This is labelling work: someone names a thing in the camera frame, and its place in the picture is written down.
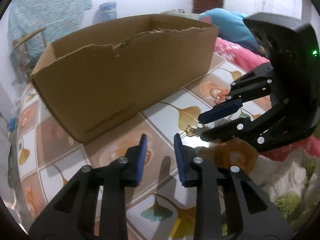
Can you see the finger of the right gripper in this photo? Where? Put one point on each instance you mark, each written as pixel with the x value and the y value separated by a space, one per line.
pixel 240 127
pixel 253 85

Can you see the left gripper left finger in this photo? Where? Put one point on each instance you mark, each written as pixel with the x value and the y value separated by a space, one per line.
pixel 92 204

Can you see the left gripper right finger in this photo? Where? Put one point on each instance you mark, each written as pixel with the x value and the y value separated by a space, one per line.
pixel 228 205

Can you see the gold butterfly earring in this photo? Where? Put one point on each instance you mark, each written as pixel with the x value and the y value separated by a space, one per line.
pixel 193 131

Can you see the pink floral blanket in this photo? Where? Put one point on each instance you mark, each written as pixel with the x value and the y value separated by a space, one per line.
pixel 248 60

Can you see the white green plush blanket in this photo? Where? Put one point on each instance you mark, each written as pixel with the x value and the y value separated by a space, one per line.
pixel 292 185

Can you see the blue quilt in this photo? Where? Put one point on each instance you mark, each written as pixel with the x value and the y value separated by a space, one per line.
pixel 232 28

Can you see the ginkgo patterned bed sheet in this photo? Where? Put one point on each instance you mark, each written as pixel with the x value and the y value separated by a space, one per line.
pixel 159 207

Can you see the grey blanket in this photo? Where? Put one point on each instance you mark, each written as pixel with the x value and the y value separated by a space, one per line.
pixel 181 14

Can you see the brown cardboard box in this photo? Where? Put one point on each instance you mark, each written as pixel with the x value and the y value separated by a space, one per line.
pixel 94 79

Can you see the water dispenser with bottle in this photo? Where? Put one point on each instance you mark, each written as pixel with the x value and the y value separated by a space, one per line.
pixel 106 12

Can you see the wooden chair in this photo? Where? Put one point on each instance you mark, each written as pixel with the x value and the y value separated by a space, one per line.
pixel 27 50

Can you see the teal patterned wall cloth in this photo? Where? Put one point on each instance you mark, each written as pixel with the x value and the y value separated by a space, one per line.
pixel 58 18

